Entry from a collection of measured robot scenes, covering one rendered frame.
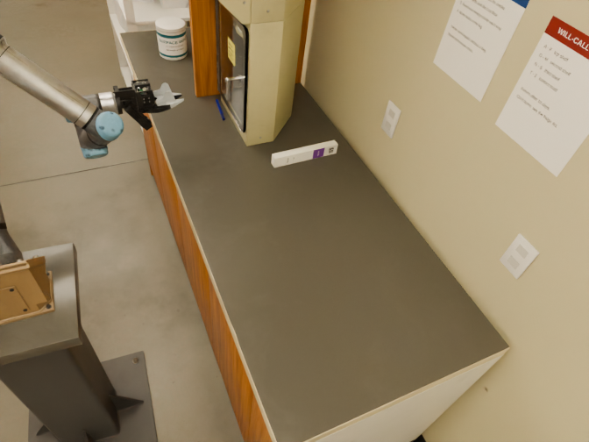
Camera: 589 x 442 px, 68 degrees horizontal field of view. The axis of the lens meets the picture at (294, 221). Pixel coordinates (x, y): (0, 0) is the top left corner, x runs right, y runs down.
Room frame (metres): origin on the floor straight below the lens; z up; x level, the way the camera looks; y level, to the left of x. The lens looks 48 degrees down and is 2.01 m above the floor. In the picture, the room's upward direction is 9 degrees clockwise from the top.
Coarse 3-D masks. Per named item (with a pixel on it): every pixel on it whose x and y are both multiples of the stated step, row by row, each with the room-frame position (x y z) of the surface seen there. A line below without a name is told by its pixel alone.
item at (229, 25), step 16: (224, 16) 1.50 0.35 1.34; (224, 32) 1.51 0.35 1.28; (240, 32) 1.36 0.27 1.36; (224, 48) 1.51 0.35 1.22; (240, 48) 1.36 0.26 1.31; (224, 64) 1.51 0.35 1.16; (240, 64) 1.36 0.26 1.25; (224, 80) 1.51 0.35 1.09; (224, 96) 1.51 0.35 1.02; (240, 96) 1.35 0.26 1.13; (240, 112) 1.35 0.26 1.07; (240, 128) 1.35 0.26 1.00
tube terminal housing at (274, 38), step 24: (264, 0) 1.34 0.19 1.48; (288, 0) 1.41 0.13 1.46; (264, 24) 1.35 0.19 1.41; (288, 24) 1.43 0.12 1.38; (264, 48) 1.35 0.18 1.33; (288, 48) 1.45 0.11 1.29; (264, 72) 1.35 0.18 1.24; (288, 72) 1.48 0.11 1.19; (264, 96) 1.35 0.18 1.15; (288, 96) 1.51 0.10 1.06; (264, 120) 1.36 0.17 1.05
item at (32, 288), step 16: (32, 256) 0.63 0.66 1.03; (0, 272) 0.50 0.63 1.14; (16, 272) 0.51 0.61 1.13; (32, 272) 0.54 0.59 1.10; (48, 272) 0.63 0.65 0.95; (0, 288) 0.49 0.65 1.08; (16, 288) 0.51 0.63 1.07; (32, 288) 0.52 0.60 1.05; (48, 288) 0.58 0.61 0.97; (0, 304) 0.48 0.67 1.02; (16, 304) 0.50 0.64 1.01; (32, 304) 0.51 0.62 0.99; (48, 304) 0.53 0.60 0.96; (0, 320) 0.47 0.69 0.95; (16, 320) 0.48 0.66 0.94
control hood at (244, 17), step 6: (222, 0) 1.28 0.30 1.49; (228, 0) 1.29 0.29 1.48; (234, 0) 1.30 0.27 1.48; (240, 0) 1.30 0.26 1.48; (246, 0) 1.31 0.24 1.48; (228, 6) 1.29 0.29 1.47; (234, 6) 1.30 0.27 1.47; (240, 6) 1.31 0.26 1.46; (246, 6) 1.31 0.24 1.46; (234, 12) 1.30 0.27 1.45; (240, 12) 1.31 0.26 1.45; (246, 12) 1.31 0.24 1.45; (240, 18) 1.31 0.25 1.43; (246, 18) 1.32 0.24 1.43; (246, 24) 1.32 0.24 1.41
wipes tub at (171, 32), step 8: (160, 24) 1.89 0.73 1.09; (168, 24) 1.90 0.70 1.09; (176, 24) 1.91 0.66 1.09; (184, 24) 1.93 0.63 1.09; (160, 32) 1.86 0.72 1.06; (168, 32) 1.85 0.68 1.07; (176, 32) 1.87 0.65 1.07; (184, 32) 1.91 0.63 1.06; (160, 40) 1.86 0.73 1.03; (168, 40) 1.85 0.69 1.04; (176, 40) 1.87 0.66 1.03; (184, 40) 1.90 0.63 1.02; (160, 48) 1.87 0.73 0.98; (168, 48) 1.85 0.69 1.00; (176, 48) 1.86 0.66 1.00; (184, 48) 1.90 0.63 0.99; (168, 56) 1.85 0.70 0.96; (176, 56) 1.86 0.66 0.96; (184, 56) 1.90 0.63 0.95
